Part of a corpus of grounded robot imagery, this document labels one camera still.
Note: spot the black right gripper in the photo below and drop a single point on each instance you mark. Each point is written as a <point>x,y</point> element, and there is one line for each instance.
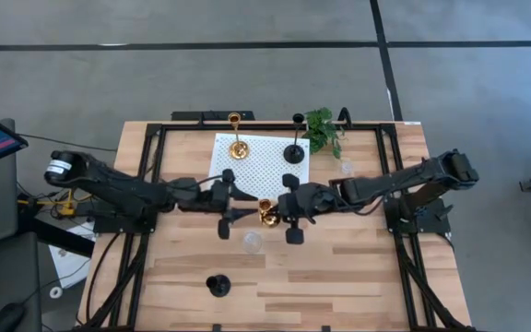
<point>314,200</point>

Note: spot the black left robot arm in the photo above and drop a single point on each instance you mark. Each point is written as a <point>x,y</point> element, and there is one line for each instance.
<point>109,184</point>

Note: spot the short black candlestick holder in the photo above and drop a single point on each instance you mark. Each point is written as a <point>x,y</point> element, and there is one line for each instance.
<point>219,286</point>

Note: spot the green artificial plant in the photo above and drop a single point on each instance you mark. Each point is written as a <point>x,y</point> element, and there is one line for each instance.
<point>323,131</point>

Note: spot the white paper sheet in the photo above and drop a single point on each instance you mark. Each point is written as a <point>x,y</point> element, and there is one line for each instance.
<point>69,267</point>

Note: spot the yellow clamp tool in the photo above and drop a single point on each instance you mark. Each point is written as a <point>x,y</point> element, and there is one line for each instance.
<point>67,208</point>

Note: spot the white tape roll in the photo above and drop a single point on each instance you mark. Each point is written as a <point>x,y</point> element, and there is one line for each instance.
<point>52,292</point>

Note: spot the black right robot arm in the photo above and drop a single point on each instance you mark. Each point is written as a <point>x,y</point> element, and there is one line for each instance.
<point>408,177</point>

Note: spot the white label sticker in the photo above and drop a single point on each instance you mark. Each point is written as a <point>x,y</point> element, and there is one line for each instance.
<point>410,123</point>

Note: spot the black computer mouse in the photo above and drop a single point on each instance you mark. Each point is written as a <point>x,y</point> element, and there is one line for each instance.
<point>5,318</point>

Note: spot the tall black candlestick holder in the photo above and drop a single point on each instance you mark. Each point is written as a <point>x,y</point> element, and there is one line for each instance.
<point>294,153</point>

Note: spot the white dotted mat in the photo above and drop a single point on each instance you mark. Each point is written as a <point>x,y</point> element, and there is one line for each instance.
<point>265,170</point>

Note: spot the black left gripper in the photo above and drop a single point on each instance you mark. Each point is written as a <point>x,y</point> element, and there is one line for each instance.
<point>201,196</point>

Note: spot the black stand beam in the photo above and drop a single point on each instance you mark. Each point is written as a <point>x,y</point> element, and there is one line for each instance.
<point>58,237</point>

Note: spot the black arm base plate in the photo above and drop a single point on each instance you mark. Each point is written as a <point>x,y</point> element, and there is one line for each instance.
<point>104,226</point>
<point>431,226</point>

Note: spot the black aluminium table frame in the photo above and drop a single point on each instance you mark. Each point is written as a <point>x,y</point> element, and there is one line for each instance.
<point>187,125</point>

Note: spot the short gold candlestick holder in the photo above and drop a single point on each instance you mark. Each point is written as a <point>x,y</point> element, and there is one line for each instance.
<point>270,219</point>

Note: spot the tall gold candlestick holder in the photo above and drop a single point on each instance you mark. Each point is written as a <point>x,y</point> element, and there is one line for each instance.
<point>239,150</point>

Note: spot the clear glass candle holder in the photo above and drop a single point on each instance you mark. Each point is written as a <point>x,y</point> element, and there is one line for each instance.
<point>347,167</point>
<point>251,242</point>

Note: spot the black hook clamp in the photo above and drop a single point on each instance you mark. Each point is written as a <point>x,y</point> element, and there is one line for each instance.
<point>345,110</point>

